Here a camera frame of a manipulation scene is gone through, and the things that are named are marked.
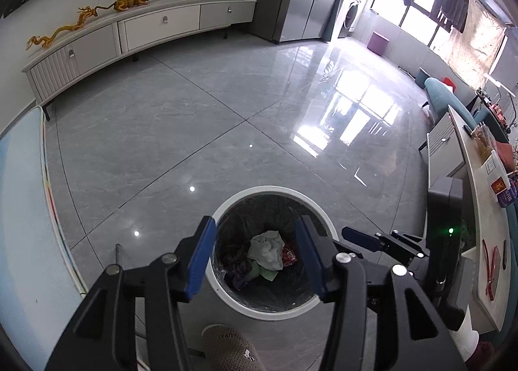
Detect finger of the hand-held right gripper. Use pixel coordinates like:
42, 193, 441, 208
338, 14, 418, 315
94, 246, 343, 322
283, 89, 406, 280
342, 227, 430, 273

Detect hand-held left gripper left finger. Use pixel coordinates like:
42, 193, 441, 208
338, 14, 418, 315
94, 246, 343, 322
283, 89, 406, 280
44, 215, 218, 371

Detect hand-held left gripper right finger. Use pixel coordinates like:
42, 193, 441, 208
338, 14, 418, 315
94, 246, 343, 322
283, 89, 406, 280
295, 215, 467, 371

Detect white round trash can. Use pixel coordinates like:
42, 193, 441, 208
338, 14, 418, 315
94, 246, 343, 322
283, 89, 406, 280
205, 186, 340, 321

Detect red snack wrapper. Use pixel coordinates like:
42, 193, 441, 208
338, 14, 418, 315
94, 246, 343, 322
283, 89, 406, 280
281, 245, 299, 267

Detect purple crumpled wrapper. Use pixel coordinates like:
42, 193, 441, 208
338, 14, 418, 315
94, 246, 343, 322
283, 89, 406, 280
227, 258, 255, 290

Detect crumpled white tissue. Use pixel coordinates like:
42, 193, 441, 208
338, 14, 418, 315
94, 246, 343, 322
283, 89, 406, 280
247, 230, 286, 271

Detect white coffee table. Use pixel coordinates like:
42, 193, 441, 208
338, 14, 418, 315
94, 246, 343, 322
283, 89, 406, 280
418, 106, 518, 333

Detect red scissors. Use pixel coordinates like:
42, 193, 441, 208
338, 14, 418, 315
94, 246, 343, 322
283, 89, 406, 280
481, 239, 501, 300

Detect purple packet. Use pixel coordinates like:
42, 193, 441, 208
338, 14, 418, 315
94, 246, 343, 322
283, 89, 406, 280
499, 174, 518, 208

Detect white and red box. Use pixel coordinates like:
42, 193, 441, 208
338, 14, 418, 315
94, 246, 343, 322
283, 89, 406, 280
483, 152, 513, 196

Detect grey slipper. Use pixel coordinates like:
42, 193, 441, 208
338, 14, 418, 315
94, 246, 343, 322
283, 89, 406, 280
201, 323, 266, 371

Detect white paper towel roll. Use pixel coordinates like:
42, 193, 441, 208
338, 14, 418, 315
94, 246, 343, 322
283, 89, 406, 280
448, 305, 481, 360

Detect pink pouch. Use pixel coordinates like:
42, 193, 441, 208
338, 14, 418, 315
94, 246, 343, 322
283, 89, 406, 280
495, 140, 515, 173

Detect clear snack bag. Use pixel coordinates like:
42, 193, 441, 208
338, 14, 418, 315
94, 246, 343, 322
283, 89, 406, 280
471, 122, 497, 162

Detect teal sofa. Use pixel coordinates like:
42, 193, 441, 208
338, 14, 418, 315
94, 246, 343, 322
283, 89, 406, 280
422, 76, 508, 143

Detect landscape print folding table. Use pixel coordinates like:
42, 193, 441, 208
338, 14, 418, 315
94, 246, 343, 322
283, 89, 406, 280
0, 105, 124, 371

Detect purple stool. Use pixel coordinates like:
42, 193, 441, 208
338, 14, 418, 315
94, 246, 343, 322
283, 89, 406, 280
367, 31, 389, 55

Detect printed hanging blanket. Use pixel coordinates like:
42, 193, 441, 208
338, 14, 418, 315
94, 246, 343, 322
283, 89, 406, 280
439, 2, 508, 88

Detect white washing machine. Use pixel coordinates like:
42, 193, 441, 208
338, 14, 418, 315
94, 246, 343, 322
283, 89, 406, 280
343, 0, 371, 32

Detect dark hanging clothes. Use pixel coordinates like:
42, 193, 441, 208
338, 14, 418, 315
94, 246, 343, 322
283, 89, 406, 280
434, 0, 471, 35

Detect white tv cabinet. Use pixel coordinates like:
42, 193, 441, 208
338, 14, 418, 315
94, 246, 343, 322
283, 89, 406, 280
21, 0, 258, 121

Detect golden tiger figurine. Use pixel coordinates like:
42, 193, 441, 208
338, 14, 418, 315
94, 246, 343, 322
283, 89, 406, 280
113, 0, 152, 13

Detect golden dragon figurine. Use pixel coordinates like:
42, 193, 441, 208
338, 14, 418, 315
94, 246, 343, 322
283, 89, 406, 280
27, 6, 111, 50

